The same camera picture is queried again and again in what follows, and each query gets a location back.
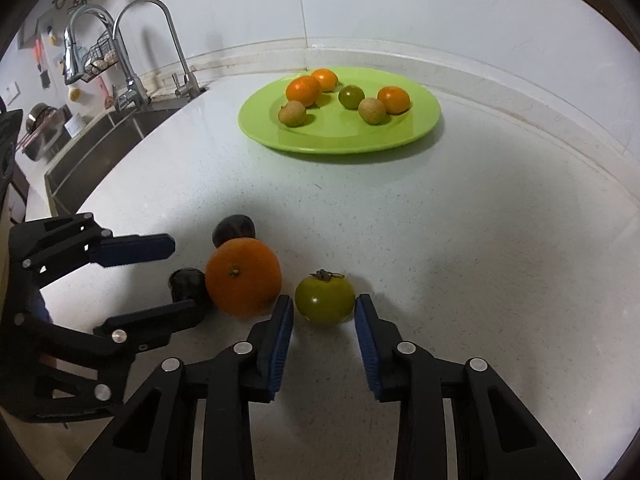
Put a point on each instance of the chrome gooseneck faucet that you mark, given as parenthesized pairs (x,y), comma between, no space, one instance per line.
(172,35)

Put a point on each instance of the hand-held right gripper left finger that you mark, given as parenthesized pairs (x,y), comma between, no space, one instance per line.
(282,340)

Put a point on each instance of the green tomato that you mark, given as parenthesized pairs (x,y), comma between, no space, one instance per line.
(325,300)
(351,96)

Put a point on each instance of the green plate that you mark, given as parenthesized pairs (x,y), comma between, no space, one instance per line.
(340,132)

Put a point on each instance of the large orange mandarin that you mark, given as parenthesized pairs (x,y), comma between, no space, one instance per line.
(243,276)

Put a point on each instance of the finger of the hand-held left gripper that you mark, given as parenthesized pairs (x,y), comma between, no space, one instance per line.
(135,250)
(150,319)

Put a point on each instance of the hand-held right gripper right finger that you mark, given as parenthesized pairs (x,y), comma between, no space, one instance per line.
(365,345)

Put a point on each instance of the tan kiwi fruit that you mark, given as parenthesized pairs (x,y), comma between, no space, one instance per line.
(372,110)
(292,113)

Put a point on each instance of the chrome pull-down faucet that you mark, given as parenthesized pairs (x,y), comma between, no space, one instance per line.
(72,45)

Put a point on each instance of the dark purple plum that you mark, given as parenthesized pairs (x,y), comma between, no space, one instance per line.
(234,230)
(188,282)

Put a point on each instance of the steel kitchen sink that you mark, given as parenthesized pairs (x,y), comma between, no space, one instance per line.
(100,145)

